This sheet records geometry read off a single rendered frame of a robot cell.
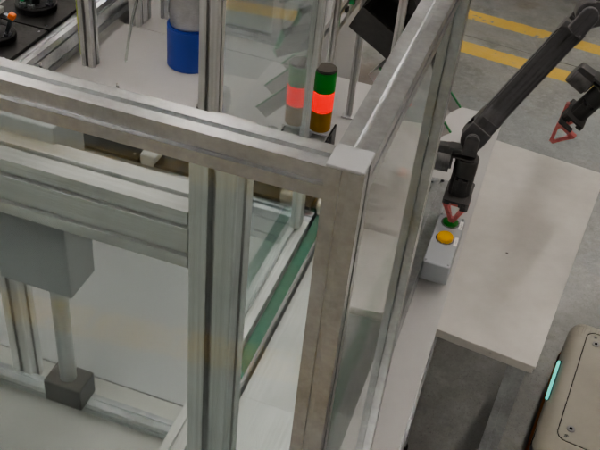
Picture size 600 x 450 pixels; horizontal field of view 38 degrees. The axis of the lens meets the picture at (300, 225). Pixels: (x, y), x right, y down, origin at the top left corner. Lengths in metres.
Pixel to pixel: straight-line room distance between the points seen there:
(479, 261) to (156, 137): 1.75
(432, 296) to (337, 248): 1.55
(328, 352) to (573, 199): 2.00
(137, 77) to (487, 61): 2.72
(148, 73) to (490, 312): 1.43
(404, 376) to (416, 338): 0.13
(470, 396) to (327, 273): 2.52
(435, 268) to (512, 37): 3.51
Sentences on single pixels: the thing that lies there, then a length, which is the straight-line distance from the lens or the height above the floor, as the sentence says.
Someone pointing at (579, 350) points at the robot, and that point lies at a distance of 3.09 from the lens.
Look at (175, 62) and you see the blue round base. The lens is 3.02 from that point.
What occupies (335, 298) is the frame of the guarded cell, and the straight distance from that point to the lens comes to 0.72.
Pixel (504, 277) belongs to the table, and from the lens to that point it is 2.36.
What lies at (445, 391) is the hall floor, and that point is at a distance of 3.20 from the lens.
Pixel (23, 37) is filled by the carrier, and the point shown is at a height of 0.97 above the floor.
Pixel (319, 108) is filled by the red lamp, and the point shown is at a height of 1.32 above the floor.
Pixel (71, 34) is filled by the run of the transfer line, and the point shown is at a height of 0.93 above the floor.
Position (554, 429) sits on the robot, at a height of 0.28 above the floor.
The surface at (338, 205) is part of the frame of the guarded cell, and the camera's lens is 0.67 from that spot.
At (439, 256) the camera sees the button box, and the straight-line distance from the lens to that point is 2.20.
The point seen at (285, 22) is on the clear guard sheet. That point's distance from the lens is 1.68.
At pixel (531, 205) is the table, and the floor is 0.86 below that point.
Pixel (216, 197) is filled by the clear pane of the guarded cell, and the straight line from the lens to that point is 0.72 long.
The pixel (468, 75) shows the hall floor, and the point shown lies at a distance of 5.05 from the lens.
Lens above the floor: 2.36
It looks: 39 degrees down
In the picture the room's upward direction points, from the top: 6 degrees clockwise
